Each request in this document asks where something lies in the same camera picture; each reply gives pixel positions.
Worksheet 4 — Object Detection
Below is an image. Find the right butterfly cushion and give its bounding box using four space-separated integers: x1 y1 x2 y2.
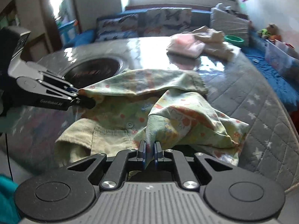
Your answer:
138 8 192 37

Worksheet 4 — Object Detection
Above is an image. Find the pink plastic packet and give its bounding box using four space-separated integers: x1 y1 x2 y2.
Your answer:
166 33 205 59

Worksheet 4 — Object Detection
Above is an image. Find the green plastic bowl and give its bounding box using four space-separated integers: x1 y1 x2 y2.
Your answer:
224 35 245 48

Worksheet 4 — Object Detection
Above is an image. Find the white plush toy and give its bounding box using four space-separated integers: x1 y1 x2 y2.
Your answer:
216 3 231 11

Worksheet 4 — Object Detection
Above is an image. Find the left butterfly cushion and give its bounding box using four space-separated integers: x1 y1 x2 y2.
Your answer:
95 14 139 42

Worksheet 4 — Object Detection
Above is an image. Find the round black induction cooktop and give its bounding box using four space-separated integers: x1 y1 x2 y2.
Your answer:
63 57 123 89

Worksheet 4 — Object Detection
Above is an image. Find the dark wooden cabinet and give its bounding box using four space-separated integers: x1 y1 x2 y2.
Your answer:
1 0 51 62

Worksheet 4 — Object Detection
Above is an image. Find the blue sofa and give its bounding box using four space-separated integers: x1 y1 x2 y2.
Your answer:
64 7 298 112

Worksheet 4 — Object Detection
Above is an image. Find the floral striped baby shirt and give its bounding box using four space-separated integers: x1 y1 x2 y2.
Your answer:
55 69 249 166

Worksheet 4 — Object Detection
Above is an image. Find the brown door frame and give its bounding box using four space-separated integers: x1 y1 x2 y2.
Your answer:
39 0 82 51

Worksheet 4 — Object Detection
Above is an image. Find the grey white pillow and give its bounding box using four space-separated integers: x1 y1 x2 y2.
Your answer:
210 7 249 46

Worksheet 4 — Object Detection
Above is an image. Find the butterfly cushion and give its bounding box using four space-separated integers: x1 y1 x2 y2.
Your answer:
138 8 192 37
95 14 139 42

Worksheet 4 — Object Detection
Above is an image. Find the beige crumpled garment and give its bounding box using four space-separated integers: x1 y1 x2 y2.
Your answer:
191 26 234 61

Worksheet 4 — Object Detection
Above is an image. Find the teddy bear plush toy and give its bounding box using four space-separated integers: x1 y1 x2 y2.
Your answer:
258 23 281 41

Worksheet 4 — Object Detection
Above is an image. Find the teal cloth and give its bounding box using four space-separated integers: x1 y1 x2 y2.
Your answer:
0 174 21 224

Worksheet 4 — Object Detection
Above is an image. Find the clear plastic storage box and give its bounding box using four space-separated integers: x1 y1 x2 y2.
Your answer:
265 40 298 79

